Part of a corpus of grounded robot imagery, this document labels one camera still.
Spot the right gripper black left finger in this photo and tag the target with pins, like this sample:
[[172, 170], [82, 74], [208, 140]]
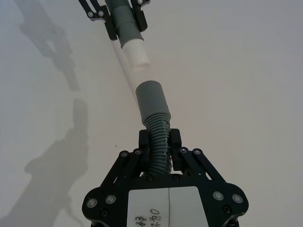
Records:
[[144, 142]]

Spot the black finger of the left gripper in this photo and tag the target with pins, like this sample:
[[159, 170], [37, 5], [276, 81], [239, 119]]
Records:
[[141, 20], [110, 26]]

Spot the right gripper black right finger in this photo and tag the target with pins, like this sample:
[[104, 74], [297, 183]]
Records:
[[175, 151]]

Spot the grey pipe with white end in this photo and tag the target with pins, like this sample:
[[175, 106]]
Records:
[[127, 26]]

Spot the white table cloth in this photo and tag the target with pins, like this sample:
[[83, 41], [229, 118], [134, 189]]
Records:
[[236, 71]]

